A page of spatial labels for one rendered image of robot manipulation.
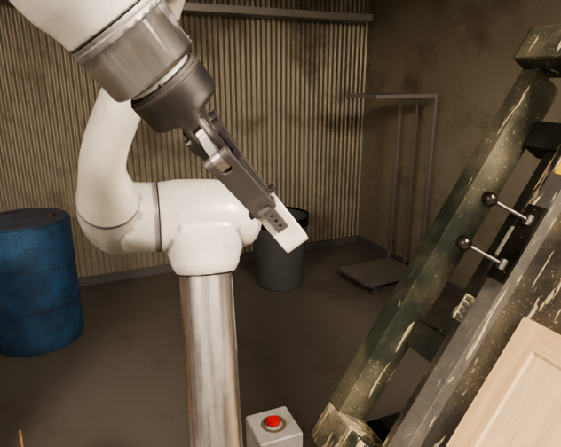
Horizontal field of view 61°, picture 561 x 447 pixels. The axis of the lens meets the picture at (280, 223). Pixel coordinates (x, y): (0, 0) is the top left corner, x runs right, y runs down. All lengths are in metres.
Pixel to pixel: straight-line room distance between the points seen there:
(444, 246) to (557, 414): 0.52
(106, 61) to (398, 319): 1.14
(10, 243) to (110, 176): 2.77
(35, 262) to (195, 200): 2.69
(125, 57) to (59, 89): 4.02
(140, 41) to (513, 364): 1.01
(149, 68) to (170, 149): 4.15
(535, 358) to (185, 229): 0.78
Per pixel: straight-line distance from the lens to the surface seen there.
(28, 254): 3.47
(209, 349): 0.90
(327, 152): 5.17
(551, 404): 1.14
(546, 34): 1.53
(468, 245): 1.20
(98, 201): 0.76
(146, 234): 0.86
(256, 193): 0.46
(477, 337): 1.25
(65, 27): 0.42
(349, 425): 1.43
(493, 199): 1.21
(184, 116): 0.43
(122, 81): 0.42
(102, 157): 0.68
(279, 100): 4.86
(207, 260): 0.86
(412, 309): 1.42
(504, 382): 1.20
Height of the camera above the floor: 1.81
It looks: 17 degrees down
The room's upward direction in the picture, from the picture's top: straight up
